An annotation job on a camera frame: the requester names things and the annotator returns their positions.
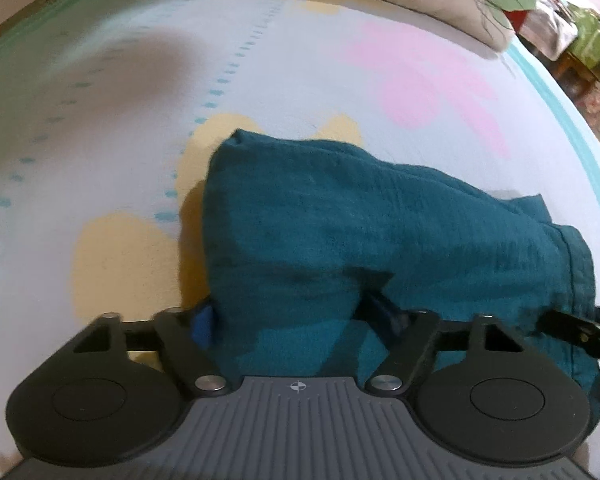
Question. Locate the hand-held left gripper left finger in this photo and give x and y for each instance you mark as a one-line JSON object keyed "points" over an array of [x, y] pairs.
{"points": [[201, 325]]}

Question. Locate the red cloth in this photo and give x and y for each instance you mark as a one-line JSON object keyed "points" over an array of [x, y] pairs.
{"points": [[516, 17]]}

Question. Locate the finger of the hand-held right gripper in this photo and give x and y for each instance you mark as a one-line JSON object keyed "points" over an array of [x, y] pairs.
{"points": [[570, 327]]}

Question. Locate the teal pants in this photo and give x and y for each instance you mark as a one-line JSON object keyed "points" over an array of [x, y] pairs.
{"points": [[330, 210]]}

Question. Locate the green box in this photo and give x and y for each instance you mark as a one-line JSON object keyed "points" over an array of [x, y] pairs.
{"points": [[592, 35]]}

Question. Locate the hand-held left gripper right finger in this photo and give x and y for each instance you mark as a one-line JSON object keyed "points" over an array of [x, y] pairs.
{"points": [[410, 330]]}

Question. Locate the floral printed bed sheet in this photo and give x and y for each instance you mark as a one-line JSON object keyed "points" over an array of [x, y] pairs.
{"points": [[105, 160]]}

